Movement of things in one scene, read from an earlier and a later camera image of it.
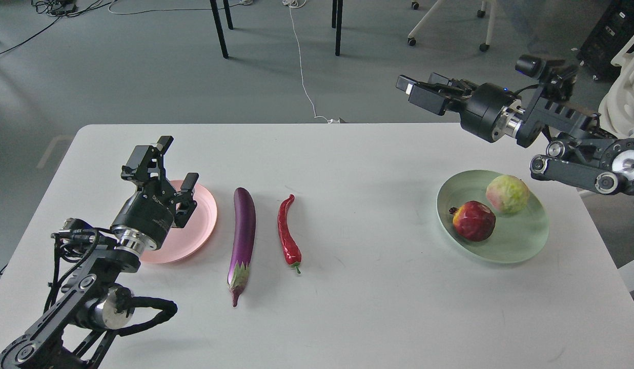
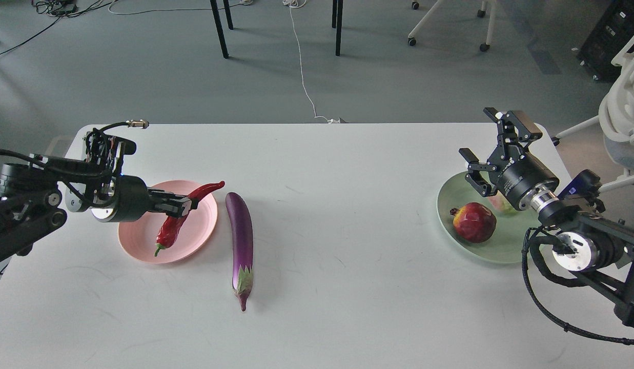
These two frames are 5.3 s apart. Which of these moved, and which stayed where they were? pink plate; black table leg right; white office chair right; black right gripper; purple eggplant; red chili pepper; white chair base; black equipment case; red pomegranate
Moved: red chili pepper; black right gripper; purple eggplant
Stayed: white chair base; pink plate; red pomegranate; white office chair right; black equipment case; black table leg right
